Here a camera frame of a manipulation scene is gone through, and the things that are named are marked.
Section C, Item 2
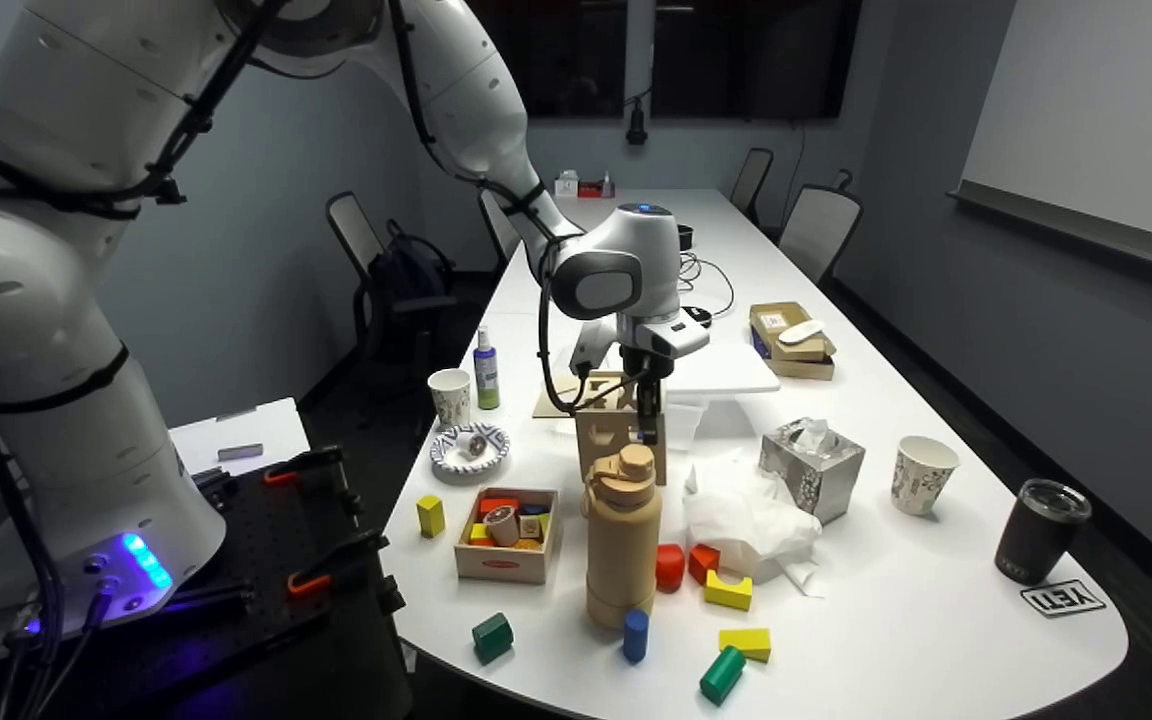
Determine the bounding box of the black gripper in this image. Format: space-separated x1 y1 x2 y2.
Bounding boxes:
618 320 687 447

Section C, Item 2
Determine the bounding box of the wooden shape sorter box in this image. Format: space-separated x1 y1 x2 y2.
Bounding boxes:
577 371 666 472

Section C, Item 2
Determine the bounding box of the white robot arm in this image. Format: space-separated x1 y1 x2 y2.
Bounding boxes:
0 0 709 661

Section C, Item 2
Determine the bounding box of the cardboard box with items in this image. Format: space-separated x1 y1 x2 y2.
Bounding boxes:
748 299 836 381

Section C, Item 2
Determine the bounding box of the grey tissue box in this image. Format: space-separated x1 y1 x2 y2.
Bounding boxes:
758 418 864 524

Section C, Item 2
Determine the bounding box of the clear plastic bin with lid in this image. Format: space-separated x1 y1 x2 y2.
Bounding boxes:
664 341 781 447

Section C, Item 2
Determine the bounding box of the black round puck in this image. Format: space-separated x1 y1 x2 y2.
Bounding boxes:
682 306 711 329

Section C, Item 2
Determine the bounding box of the tan water bottle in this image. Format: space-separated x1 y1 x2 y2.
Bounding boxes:
583 443 664 631

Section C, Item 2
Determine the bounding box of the crumpled white plastic bag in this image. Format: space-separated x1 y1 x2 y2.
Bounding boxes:
682 454 824 591

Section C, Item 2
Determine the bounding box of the red block left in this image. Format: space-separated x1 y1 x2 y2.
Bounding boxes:
654 544 682 591

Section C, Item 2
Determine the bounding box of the red block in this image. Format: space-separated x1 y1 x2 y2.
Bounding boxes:
687 544 720 583
654 544 682 591

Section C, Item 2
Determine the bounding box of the red block right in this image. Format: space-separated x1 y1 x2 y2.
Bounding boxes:
687 544 720 583

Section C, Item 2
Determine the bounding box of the silver plate with gear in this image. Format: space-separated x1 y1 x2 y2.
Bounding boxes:
429 424 508 485

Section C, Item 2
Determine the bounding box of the white paper cup left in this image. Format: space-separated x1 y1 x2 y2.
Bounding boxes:
429 367 472 427

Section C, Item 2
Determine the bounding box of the white red items far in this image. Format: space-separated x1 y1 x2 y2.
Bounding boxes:
551 170 615 200

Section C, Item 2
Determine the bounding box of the wooden tray with blocks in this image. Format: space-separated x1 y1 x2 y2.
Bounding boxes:
455 490 554 583

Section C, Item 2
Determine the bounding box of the grey chair right far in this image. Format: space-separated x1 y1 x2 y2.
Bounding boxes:
729 147 775 211

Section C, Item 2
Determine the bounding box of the grey chair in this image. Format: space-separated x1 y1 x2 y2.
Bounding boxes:
729 147 775 211
781 186 864 286

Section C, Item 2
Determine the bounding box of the chair left middle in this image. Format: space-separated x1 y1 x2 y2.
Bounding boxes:
475 190 518 263

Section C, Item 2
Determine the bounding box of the yellow arch block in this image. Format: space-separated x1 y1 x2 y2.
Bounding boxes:
703 572 754 611

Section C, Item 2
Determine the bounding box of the grey chair right near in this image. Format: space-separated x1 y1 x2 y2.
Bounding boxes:
781 186 864 286

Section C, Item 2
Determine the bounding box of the blue cylinder block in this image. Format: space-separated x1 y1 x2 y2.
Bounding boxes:
618 609 647 664

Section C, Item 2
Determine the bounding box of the yellow flat block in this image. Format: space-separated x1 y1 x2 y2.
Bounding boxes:
720 629 772 664

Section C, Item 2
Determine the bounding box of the patterned paper cup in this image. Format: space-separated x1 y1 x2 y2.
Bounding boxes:
891 435 960 517

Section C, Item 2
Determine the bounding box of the green block front left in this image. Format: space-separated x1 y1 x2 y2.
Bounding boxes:
472 611 513 664

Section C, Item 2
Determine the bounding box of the green block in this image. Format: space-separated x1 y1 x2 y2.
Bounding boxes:
472 611 513 664
701 648 744 704

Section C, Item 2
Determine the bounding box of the green block front right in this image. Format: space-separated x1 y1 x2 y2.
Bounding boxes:
701 648 744 704

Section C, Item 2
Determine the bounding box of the chair left near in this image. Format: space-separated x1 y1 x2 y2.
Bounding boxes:
323 190 463 351

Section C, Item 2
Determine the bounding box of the white paper stack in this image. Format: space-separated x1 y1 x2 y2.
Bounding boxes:
173 396 309 476

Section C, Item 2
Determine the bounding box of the dark metal tumbler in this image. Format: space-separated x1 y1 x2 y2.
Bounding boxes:
994 476 1092 583

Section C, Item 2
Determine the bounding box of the black robot cart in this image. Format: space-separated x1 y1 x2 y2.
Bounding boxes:
40 447 410 720

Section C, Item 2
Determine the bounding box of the black white tag sticker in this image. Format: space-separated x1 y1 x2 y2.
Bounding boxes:
1019 580 1104 620

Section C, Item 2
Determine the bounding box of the whiteboard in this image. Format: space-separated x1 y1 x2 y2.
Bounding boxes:
954 0 1152 263

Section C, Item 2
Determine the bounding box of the black device with cables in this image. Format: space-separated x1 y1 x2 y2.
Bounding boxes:
679 253 736 317

